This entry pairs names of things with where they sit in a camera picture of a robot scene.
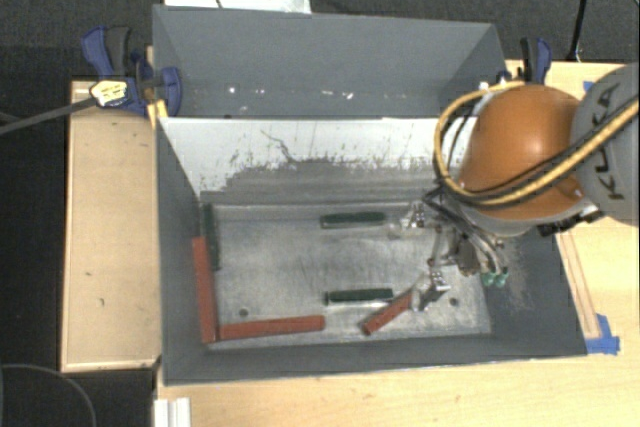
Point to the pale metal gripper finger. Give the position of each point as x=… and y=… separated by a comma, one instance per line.
x=439, y=282
x=416, y=216

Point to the dark green flat block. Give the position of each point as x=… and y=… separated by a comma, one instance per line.
x=353, y=220
x=359, y=296
x=212, y=237

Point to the red-brown flat block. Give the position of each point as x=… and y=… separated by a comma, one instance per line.
x=272, y=327
x=385, y=316
x=204, y=290

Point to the grey metal bin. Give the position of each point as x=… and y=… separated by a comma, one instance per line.
x=310, y=265

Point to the pale wood flat board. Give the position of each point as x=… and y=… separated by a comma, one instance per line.
x=112, y=225

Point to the black cylinder on white bracket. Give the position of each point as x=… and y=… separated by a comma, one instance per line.
x=560, y=227

